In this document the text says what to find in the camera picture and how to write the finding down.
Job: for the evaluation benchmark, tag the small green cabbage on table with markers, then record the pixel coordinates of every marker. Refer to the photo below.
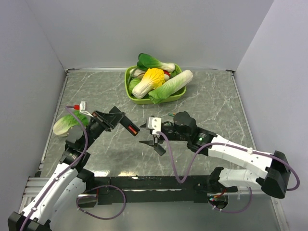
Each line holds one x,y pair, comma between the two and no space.
63,125

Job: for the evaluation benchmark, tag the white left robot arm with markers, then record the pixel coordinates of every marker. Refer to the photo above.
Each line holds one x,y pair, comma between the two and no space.
69,178

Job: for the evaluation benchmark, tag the yellow napa cabbage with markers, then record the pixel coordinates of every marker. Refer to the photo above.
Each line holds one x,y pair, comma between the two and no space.
152,79

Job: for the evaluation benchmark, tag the small green cabbage in basket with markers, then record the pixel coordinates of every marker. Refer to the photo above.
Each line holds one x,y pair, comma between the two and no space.
133,83

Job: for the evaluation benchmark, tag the long green napa cabbage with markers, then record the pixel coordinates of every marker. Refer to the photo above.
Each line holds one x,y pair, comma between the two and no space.
172,86

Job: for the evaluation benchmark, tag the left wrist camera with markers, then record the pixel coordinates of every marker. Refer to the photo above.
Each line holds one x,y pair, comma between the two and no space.
82,107

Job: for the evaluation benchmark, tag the green plastic basket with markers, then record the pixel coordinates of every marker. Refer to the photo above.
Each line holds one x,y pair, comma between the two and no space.
145,99

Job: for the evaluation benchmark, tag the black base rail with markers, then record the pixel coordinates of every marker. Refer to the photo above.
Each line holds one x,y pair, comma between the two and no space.
147,189

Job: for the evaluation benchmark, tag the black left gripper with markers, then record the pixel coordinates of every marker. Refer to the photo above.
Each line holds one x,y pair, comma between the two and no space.
107,121

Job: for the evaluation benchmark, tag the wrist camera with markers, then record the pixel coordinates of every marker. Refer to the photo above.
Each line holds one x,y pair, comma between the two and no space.
154,124
82,107

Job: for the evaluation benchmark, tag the white radish in basket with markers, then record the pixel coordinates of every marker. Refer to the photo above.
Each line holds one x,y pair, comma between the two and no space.
136,73

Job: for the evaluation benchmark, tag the dark green bok choy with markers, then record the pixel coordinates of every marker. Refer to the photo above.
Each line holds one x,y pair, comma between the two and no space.
148,61

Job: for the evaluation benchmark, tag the black battery cover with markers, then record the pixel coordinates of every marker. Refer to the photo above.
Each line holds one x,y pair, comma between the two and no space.
160,150

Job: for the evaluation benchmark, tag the black remote control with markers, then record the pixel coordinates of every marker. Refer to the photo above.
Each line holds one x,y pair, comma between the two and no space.
125,122

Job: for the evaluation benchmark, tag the red yellow battery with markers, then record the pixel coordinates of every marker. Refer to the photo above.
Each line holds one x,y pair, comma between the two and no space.
132,130

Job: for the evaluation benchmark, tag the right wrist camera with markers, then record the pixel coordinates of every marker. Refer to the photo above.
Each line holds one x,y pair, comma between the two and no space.
154,124

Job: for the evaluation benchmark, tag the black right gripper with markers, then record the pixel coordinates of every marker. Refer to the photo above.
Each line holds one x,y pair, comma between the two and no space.
150,142

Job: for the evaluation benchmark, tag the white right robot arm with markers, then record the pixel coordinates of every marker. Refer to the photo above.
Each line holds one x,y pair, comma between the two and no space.
269,172

